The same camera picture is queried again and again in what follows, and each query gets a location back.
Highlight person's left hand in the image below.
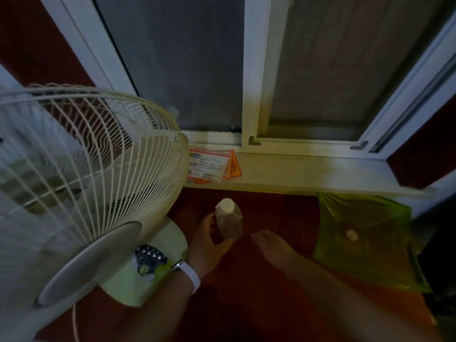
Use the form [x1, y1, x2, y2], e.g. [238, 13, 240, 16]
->
[185, 212, 234, 280]

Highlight person's right hand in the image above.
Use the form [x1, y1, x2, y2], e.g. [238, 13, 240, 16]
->
[251, 229, 304, 273]

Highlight clear plastic water bottle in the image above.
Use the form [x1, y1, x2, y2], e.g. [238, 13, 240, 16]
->
[214, 198, 244, 243]

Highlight person's right forearm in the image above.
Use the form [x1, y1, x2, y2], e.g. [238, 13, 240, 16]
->
[285, 254, 446, 342]

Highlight person's left forearm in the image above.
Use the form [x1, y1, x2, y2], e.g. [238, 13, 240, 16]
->
[114, 272, 195, 342]

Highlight smartwatch with white band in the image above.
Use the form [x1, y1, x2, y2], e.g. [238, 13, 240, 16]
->
[171, 259, 202, 295]

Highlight reddish wooden table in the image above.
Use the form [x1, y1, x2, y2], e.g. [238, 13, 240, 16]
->
[34, 187, 437, 342]

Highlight white window ledge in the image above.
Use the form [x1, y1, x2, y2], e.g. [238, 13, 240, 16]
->
[183, 142, 435, 200]

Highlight orange and white paper packet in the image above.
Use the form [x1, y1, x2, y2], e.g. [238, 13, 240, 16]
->
[187, 148, 242, 185]

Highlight green glass dish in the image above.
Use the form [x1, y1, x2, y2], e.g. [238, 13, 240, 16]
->
[313, 192, 434, 295]

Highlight white table fan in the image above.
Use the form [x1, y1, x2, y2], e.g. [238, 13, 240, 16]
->
[0, 83, 190, 342]

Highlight dark wooden window trim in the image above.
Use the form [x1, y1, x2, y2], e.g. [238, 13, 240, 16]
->
[0, 0, 456, 191]

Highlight white framed sliding window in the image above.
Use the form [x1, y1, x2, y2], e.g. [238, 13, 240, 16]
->
[37, 0, 456, 161]

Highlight white fan cable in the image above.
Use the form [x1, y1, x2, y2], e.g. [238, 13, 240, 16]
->
[72, 302, 81, 342]

